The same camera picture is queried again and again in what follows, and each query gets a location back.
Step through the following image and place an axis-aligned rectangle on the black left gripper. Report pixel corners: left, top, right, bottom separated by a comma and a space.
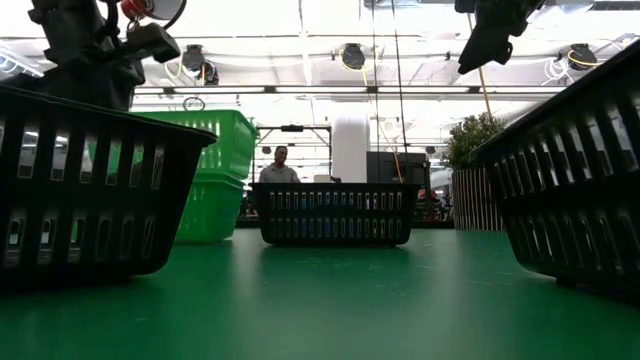
9, 0, 147, 113

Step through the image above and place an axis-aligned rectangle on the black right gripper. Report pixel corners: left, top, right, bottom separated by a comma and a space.
454, 0, 547, 76

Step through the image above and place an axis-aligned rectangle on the black plastic basket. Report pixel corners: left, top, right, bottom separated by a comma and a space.
469, 39, 640, 304
249, 181, 422, 247
0, 83, 220, 294

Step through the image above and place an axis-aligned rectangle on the red desk lamp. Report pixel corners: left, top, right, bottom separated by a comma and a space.
119, 0, 187, 22

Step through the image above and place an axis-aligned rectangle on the potted green plant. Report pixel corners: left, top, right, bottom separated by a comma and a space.
443, 110, 507, 232

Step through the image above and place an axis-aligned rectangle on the black cabinet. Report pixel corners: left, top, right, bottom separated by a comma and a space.
366, 151, 432, 185

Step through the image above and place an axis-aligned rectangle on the person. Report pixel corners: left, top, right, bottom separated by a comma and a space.
258, 145, 301, 184

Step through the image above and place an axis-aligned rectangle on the green table mat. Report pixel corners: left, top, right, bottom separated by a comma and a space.
0, 227, 640, 360

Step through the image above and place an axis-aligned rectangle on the yellow cable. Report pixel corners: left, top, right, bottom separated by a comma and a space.
477, 68, 495, 122

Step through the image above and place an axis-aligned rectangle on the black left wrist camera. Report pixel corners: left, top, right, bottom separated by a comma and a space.
124, 22, 182, 65

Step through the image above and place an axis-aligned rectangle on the black cable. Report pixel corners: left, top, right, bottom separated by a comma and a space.
390, 0, 409, 184

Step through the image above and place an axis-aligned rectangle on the black ceiling cable reel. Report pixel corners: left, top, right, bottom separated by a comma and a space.
568, 42, 599, 71
180, 43, 207, 72
341, 42, 367, 71

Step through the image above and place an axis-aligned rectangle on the black metal frame stand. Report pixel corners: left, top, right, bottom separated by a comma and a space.
252, 124, 334, 184

